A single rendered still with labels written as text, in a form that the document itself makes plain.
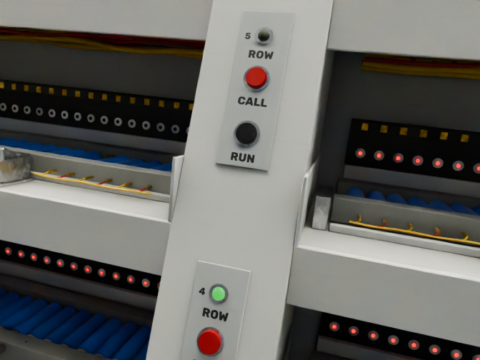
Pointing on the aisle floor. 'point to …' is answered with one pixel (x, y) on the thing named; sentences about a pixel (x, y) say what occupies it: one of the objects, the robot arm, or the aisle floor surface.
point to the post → (245, 183)
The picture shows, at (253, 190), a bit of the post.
